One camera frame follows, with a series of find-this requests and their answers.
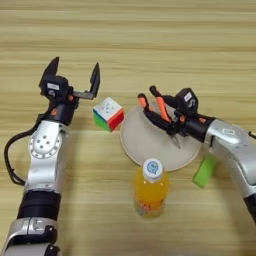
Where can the right black box white label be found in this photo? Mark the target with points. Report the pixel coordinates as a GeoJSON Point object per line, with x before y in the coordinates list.
{"type": "Point", "coordinates": [187, 100]}

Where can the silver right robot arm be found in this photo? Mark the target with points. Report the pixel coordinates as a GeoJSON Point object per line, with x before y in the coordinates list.
{"type": "Point", "coordinates": [233, 146]}

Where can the orange black needle-nose pliers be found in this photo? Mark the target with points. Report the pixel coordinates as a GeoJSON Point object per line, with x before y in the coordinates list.
{"type": "Point", "coordinates": [163, 108]}

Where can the green rectangular block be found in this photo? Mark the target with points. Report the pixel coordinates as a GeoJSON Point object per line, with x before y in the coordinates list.
{"type": "Point", "coordinates": [203, 173]}

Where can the round beige plate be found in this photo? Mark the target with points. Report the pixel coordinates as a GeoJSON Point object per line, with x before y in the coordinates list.
{"type": "Point", "coordinates": [146, 143]}

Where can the colourful puzzle cube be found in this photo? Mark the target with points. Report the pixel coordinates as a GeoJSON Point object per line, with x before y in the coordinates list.
{"type": "Point", "coordinates": [106, 110]}

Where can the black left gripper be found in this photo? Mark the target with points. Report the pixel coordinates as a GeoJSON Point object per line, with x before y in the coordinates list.
{"type": "Point", "coordinates": [63, 111]}

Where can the orange juice bottle white cap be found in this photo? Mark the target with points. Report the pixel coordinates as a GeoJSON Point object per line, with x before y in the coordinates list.
{"type": "Point", "coordinates": [151, 193]}

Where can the black box white label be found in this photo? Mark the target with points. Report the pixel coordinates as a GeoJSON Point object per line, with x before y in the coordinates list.
{"type": "Point", "coordinates": [53, 86]}
{"type": "Point", "coordinates": [187, 100]}

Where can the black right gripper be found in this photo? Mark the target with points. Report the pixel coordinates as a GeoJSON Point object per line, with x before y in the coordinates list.
{"type": "Point", "coordinates": [195, 128]}

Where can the left black box white label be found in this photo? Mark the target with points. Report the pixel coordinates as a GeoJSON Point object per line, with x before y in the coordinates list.
{"type": "Point", "coordinates": [53, 86]}

